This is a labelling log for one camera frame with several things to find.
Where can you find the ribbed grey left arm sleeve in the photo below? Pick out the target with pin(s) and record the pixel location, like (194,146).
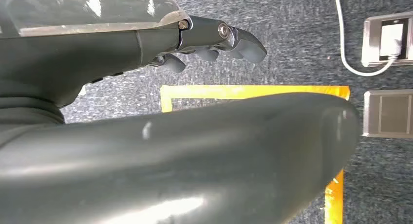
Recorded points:
(25,113)

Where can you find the yellow floor tape outline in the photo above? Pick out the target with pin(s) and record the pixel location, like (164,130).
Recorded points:
(226,91)

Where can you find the white plug adapter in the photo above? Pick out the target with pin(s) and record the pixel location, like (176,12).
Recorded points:
(391,38)

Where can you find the metal floor socket box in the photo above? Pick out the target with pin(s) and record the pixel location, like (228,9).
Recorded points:
(392,114)
(371,42)

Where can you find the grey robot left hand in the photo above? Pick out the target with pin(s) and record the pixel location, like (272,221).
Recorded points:
(96,54)

